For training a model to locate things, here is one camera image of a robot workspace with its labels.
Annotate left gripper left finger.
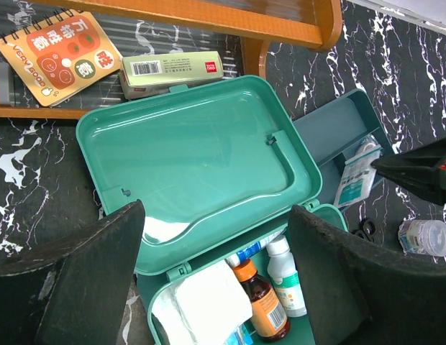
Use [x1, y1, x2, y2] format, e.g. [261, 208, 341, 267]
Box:
[0, 201, 145, 344]

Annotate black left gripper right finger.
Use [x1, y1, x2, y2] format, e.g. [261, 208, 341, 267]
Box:
[289, 206, 446, 344]

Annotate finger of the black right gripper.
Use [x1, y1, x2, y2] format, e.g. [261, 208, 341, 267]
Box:
[371, 137, 446, 206]

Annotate black scissors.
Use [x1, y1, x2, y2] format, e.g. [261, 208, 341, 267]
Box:
[352, 218, 377, 242]

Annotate white bottle green label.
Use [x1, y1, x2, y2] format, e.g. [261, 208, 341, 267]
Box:
[266, 235, 307, 318]

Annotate brown bottle orange cap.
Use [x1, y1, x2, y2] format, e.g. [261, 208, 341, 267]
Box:
[232, 259, 291, 343]

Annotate blue-grey divided tray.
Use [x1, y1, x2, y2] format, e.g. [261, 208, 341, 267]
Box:
[293, 89, 394, 204]

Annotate white-blue ointment tube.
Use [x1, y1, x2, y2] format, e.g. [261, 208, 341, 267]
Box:
[225, 230, 284, 268]

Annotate bag of blue-white packets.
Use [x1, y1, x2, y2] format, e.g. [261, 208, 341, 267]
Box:
[224, 324, 254, 345]

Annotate white gauze pad packet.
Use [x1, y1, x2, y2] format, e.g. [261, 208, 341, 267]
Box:
[152, 260, 252, 344]

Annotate teal medicine kit box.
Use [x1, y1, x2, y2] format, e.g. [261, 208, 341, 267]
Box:
[76, 75, 347, 344]

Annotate orange medicine box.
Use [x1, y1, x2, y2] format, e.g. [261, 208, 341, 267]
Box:
[0, 9, 122, 107]

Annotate white-green medicine box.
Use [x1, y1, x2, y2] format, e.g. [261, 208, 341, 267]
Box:
[119, 51, 224, 100]

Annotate clear round container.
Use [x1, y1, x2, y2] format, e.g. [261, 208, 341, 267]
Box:
[398, 220, 446, 257]

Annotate wooden orange shelf rack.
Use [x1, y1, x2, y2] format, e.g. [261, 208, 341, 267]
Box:
[0, 0, 343, 120]

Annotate yellow small box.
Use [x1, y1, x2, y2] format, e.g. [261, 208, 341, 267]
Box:
[0, 62, 14, 106]

